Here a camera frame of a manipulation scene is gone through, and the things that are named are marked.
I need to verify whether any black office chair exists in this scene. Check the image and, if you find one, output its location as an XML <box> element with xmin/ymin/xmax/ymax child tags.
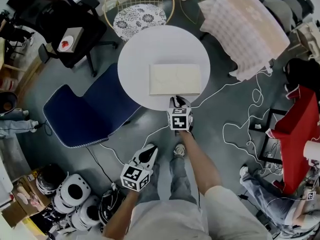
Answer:
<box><xmin>7</xmin><ymin>0</ymin><xmax>119</xmax><ymax>78</ymax></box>

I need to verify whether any person's left leg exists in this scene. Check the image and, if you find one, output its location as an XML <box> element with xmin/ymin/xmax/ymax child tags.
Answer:
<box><xmin>138</xmin><ymin>162</ymin><xmax>161</xmax><ymax>205</ymax></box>

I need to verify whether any beige box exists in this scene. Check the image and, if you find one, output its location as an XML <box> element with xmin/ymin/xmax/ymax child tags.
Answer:
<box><xmin>56</xmin><ymin>26</ymin><xmax>84</xmax><ymax>54</ymax></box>

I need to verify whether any person's right shoe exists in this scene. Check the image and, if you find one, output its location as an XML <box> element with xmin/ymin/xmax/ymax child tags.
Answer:
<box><xmin>173</xmin><ymin>143</ymin><xmax>187</xmax><ymax>158</ymax></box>

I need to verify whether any white cardboard box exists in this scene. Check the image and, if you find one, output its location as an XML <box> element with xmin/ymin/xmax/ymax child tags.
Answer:
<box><xmin>148</xmin><ymin>63</ymin><xmax>202</xmax><ymax>96</ymax></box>

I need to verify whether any blue shell chair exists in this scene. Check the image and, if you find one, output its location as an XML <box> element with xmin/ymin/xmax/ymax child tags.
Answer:
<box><xmin>42</xmin><ymin>63</ymin><xmax>142</xmax><ymax>149</ymax></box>

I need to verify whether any white plate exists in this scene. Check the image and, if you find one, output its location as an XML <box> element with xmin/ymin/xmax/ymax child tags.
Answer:
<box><xmin>59</xmin><ymin>35</ymin><xmax>75</xmax><ymax>52</ymax></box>

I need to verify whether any grey chair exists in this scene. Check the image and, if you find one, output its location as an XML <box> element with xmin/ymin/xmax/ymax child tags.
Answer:
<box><xmin>262</xmin><ymin>0</ymin><xmax>294</xmax><ymax>34</ymax></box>

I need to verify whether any black cable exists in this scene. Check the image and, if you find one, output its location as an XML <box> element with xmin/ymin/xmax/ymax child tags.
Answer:
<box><xmin>85</xmin><ymin>146</ymin><xmax>116</xmax><ymax>185</ymax></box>
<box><xmin>37</xmin><ymin>119</ymin><xmax>52</xmax><ymax>136</ymax></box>

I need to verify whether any white dressing table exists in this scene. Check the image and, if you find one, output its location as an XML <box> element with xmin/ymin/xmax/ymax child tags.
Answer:
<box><xmin>289</xmin><ymin>21</ymin><xmax>320</xmax><ymax>60</ymax></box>

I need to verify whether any red cloth table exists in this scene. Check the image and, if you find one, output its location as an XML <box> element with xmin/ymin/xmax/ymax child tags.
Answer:
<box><xmin>258</xmin><ymin>83</ymin><xmax>320</xmax><ymax>196</ymax></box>

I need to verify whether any open cardboard box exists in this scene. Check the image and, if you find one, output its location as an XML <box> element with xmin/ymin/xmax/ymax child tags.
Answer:
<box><xmin>0</xmin><ymin>168</ymin><xmax>51</xmax><ymax>229</ymax></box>

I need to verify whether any white cable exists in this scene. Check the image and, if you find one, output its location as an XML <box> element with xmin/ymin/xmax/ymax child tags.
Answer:
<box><xmin>99</xmin><ymin>143</ymin><xmax>126</xmax><ymax>165</ymax></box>
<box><xmin>143</xmin><ymin>68</ymin><xmax>274</xmax><ymax>148</ymax></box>
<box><xmin>222</xmin><ymin>71</ymin><xmax>286</xmax><ymax>178</ymax></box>

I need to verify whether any person's left forearm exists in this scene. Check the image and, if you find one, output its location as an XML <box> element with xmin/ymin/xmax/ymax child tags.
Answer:
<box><xmin>102</xmin><ymin>189</ymin><xmax>141</xmax><ymax>240</ymax></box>

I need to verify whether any black round bin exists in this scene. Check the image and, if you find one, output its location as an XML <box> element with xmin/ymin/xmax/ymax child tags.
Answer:
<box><xmin>0</xmin><ymin>90</ymin><xmax>19</xmax><ymax>115</ymax></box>

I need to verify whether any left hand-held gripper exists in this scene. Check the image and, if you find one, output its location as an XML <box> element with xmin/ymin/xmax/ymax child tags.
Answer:
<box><xmin>120</xmin><ymin>144</ymin><xmax>159</xmax><ymax>192</ymax></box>

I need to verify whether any person's right forearm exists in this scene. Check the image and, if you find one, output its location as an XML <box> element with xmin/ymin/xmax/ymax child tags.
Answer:
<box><xmin>177</xmin><ymin>129</ymin><xmax>224</xmax><ymax>198</ymax></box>

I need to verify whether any white kettle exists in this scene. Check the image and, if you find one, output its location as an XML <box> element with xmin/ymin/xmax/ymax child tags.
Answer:
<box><xmin>302</xmin><ymin>139</ymin><xmax>320</xmax><ymax>161</ymax></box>

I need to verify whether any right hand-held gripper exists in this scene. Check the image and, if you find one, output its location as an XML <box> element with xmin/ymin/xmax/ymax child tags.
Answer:
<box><xmin>166</xmin><ymin>96</ymin><xmax>195</xmax><ymax>134</ymax></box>

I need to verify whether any person's white shirt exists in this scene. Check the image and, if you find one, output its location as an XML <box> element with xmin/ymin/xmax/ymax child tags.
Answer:
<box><xmin>124</xmin><ymin>183</ymin><xmax>276</xmax><ymax>240</ymax></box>

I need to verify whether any pink checked cloth table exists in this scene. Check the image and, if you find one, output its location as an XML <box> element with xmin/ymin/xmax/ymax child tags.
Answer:
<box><xmin>198</xmin><ymin>0</ymin><xmax>291</xmax><ymax>83</ymax></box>

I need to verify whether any wooden table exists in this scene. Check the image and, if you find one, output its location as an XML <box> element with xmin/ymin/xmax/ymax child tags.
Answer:
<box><xmin>0</xmin><ymin>37</ymin><xmax>26</xmax><ymax>73</ymax></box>

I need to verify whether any white round table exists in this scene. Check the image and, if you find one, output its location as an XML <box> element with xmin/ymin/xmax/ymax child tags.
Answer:
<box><xmin>117</xmin><ymin>24</ymin><xmax>211</xmax><ymax>111</ymax></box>

